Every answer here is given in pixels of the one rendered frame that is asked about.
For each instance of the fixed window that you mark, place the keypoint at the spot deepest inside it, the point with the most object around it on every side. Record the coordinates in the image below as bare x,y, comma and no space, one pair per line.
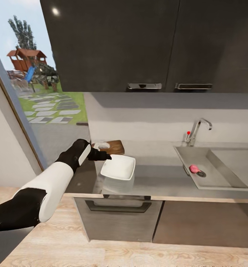
51,120

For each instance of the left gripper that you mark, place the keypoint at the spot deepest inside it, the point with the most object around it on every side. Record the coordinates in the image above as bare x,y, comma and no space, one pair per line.
100,156

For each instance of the bowl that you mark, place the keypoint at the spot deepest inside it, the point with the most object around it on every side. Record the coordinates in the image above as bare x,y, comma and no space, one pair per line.
120,167

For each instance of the cabinet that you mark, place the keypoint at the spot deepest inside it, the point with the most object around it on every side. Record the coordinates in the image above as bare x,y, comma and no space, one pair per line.
171,46

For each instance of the dishwasher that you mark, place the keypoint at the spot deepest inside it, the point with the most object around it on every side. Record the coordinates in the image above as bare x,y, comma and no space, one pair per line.
119,219

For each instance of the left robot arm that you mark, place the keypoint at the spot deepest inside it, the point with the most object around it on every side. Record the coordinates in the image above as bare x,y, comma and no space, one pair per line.
38,199

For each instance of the drop in sink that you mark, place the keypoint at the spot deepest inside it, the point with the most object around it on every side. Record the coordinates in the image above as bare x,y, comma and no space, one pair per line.
222,168

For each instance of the vidalia onion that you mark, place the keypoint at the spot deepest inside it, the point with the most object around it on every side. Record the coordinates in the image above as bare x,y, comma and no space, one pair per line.
194,169

